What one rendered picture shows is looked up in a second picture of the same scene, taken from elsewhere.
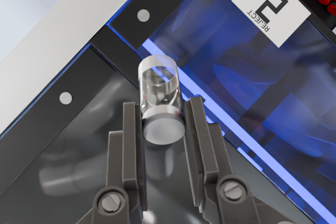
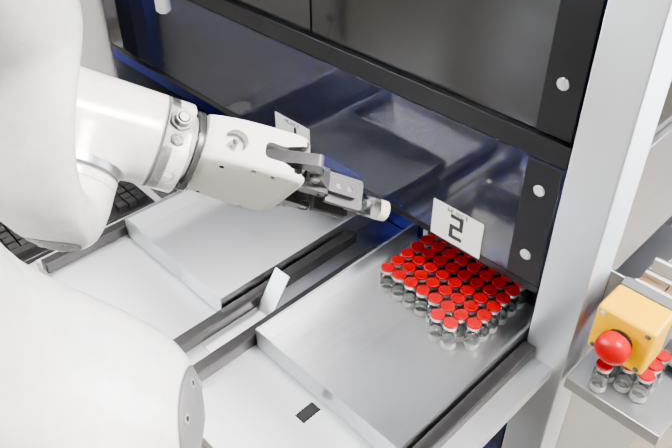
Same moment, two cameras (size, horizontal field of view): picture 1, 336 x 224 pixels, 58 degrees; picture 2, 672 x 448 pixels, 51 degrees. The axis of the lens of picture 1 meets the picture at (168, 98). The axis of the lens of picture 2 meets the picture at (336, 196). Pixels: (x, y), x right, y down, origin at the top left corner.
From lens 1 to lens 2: 0.63 m
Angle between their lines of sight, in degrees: 53
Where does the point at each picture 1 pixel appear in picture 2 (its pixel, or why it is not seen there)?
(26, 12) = not seen: outside the picture
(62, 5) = (612, 176)
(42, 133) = (566, 35)
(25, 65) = (616, 101)
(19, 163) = not seen: outside the picture
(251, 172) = (393, 87)
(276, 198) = (366, 73)
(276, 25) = (444, 215)
